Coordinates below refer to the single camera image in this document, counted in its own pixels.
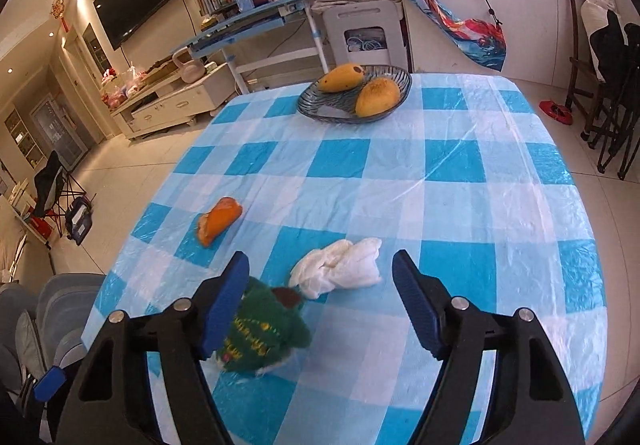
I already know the small white tissue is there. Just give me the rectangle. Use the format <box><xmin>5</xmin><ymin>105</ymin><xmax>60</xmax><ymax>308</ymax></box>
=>
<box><xmin>288</xmin><ymin>237</ymin><xmax>382</xmax><ymax>300</ymax></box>

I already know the green plush toy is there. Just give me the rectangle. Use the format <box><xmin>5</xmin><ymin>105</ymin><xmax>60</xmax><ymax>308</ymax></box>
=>
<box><xmin>215</xmin><ymin>277</ymin><xmax>311</xmax><ymax>373</ymax></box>

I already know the red slipper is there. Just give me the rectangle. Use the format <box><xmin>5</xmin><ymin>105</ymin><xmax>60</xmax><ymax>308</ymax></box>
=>
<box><xmin>539</xmin><ymin>100</ymin><xmax>573</xmax><ymax>126</ymax></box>

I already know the black bag on floor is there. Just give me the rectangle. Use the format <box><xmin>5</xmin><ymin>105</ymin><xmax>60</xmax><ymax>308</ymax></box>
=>
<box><xmin>65</xmin><ymin>196</ymin><xmax>92</xmax><ymax>246</ymax></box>

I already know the pink kettlebell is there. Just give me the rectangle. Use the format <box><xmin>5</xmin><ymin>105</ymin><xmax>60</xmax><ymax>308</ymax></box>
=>
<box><xmin>172</xmin><ymin>46</ymin><xmax>206</xmax><ymax>84</ymax></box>

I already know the white TV cabinet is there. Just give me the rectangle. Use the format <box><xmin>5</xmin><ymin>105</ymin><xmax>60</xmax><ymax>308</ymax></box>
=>
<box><xmin>111</xmin><ymin>63</ymin><xmax>235</xmax><ymax>140</ymax></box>

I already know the blue white checkered tablecloth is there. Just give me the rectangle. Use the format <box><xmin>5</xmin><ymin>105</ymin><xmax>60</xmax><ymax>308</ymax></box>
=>
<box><xmin>82</xmin><ymin>74</ymin><xmax>608</xmax><ymax>444</ymax></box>

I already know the grey cushioned chair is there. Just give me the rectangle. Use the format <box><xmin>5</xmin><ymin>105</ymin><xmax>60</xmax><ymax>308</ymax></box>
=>
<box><xmin>1</xmin><ymin>273</ymin><xmax>105</xmax><ymax>416</ymax></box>

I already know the black folding chair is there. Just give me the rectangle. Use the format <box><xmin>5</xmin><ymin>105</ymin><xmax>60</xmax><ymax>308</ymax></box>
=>
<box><xmin>32</xmin><ymin>150</ymin><xmax>92</xmax><ymax>226</ymax></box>

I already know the white plastic stool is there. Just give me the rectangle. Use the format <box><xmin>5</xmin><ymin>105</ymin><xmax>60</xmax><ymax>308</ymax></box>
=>
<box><xmin>322</xmin><ymin>0</ymin><xmax>409</xmax><ymax>70</ymax></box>

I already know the blue study desk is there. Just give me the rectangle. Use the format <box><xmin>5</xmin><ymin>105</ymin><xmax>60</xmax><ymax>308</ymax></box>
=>
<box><xmin>184</xmin><ymin>0</ymin><xmax>329</xmax><ymax>94</ymax></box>

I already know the small orange peel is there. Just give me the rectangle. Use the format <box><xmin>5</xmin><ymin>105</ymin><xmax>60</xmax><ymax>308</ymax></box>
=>
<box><xmin>196</xmin><ymin>197</ymin><xmax>243</xmax><ymax>248</ymax></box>

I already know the dark glass fruit bowl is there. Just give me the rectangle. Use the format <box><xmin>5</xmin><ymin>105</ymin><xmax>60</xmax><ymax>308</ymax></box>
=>
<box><xmin>296</xmin><ymin>65</ymin><xmax>412</xmax><ymax>124</ymax></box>

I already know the dark wooden chair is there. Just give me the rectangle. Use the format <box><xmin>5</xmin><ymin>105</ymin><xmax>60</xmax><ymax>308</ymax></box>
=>
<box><xmin>565</xmin><ymin>0</ymin><xmax>639</xmax><ymax>180</ymax></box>

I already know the colourful hanging bag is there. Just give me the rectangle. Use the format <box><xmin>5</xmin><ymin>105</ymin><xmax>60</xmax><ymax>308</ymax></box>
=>
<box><xmin>408</xmin><ymin>0</ymin><xmax>506</xmax><ymax>72</ymax></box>

